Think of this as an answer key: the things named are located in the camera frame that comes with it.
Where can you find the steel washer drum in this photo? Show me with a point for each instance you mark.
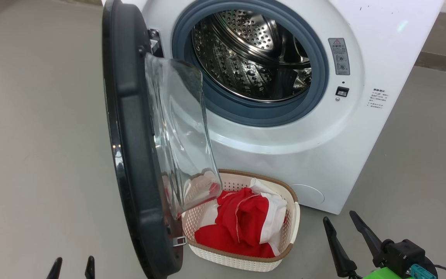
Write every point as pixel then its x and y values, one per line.
pixel 242 58

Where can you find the grey warning label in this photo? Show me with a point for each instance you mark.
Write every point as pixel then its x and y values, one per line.
pixel 339 56

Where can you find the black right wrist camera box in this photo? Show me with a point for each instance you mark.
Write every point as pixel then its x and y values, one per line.
pixel 405 255

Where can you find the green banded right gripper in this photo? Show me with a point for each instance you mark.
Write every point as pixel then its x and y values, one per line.
pixel 385 274

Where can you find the cream plastic laundry basket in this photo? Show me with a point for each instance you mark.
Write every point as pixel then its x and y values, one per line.
pixel 238 263

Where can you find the black round washer door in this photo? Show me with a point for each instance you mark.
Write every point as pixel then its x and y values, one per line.
pixel 130 116

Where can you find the red and white garment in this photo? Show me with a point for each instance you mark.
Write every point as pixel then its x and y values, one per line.
pixel 246 217

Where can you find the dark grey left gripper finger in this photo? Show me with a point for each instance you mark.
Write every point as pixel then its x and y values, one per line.
pixel 90 271
pixel 54 271

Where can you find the small printed text label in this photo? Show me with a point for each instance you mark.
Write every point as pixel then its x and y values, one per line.
pixel 378 99

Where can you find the black door latch socket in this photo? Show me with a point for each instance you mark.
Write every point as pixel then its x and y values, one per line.
pixel 342 92

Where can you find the teal right camera connector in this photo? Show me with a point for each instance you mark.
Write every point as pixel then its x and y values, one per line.
pixel 422 272

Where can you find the white washing machine body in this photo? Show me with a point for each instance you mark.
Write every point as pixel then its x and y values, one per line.
pixel 323 155

